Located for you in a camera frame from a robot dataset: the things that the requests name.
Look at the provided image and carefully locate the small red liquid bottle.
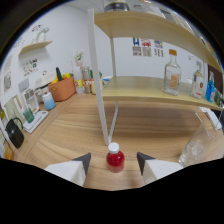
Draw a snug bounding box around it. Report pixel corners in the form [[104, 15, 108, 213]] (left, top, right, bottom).
[[106, 142, 126, 174]]

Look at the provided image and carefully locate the clear bottle with orange cap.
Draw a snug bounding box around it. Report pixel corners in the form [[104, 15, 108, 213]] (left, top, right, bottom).
[[162, 48, 182, 97]]

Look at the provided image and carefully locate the small green cup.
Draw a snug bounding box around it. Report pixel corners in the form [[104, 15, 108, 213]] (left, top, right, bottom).
[[22, 107, 35, 124]]

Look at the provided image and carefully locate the white and blue cup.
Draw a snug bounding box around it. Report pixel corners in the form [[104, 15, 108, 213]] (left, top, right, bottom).
[[41, 91, 57, 111]]

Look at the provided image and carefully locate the clear glass with ice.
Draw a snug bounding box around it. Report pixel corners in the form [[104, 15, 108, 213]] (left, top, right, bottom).
[[178, 121, 218, 168]]

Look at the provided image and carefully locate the white scale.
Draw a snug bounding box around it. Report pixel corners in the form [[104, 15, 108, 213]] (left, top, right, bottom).
[[22, 110, 50, 134]]

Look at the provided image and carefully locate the black kettle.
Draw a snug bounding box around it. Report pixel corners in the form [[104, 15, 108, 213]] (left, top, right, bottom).
[[4, 117, 25, 149]]

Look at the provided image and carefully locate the white notebook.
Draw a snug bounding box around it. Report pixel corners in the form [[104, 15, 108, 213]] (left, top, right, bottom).
[[199, 106, 223, 131]]

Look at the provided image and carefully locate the white framed stand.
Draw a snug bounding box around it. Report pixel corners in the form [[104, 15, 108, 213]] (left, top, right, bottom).
[[21, 88, 40, 114]]

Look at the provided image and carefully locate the two-tier wooden shelf rack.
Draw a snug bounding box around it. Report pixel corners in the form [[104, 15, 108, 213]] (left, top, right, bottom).
[[87, 8, 224, 146]]

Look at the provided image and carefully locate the white appliance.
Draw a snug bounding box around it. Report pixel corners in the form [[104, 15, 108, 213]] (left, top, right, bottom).
[[34, 73, 57, 93]]

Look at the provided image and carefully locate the glass jar of limes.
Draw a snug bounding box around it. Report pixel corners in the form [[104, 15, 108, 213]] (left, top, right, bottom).
[[213, 89, 224, 108]]

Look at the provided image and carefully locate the blue liquid bottle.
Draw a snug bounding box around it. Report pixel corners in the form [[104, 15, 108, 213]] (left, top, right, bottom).
[[204, 70, 216, 104]]

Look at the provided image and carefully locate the green toy cucumber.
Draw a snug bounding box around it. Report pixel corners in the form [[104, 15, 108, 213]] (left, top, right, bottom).
[[54, 66, 64, 82]]

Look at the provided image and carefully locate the vase with white flowers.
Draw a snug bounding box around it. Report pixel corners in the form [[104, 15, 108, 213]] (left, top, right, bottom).
[[73, 49, 85, 69]]

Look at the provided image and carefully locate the white figurine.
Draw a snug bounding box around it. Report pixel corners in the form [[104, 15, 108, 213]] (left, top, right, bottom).
[[33, 25, 51, 44]]

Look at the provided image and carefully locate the tall black and yellow can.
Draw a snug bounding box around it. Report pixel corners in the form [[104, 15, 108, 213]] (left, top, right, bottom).
[[103, 0, 131, 13]]

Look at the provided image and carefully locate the wall sticker sheet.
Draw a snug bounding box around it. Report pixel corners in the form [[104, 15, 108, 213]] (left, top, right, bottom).
[[22, 58, 39, 77]]

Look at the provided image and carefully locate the colourful wall poster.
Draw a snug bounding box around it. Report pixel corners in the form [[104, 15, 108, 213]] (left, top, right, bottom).
[[153, 40, 164, 58]]

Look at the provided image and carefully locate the red wall poster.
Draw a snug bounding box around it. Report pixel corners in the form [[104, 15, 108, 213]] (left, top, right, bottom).
[[141, 38, 153, 58]]

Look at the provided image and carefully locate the blue wall poster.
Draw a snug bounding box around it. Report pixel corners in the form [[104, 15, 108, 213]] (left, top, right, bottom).
[[132, 37, 141, 57]]

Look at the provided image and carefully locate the wooden wall shelf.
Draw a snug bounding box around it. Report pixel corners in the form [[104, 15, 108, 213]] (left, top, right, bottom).
[[18, 40, 54, 56]]

